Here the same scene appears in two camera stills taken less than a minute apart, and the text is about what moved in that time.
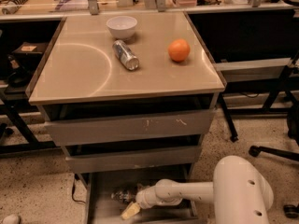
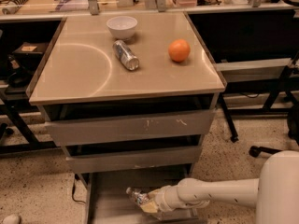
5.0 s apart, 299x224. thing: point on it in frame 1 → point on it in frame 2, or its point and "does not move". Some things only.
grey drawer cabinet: x=129 y=98 does not move
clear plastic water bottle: x=126 y=195 → x=137 y=198
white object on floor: x=11 y=218 does not move
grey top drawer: x=131 y=128 does not move
